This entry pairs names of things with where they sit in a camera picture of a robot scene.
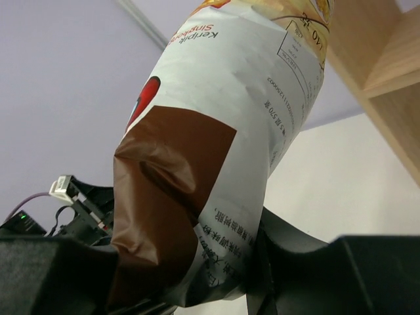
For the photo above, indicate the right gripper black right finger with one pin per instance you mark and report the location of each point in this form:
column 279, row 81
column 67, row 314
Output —
column 295, row 273

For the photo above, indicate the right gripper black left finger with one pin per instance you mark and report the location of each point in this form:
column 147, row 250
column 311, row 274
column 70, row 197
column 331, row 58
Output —
column 54, row 276

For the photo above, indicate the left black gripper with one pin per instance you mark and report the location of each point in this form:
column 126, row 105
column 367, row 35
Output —
column 93, row 220

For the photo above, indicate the Chuba cassava chips bag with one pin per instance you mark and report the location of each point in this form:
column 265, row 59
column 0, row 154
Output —
column 227, row 97

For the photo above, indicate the wooden two-tier shelf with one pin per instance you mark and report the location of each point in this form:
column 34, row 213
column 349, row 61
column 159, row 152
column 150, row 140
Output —
column 374, row 48

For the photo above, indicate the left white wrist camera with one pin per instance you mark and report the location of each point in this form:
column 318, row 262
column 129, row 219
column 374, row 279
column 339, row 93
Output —
column 63, row 189

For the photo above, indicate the grey aluminium corner post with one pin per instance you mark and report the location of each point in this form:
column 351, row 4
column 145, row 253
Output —
column 147, row 26

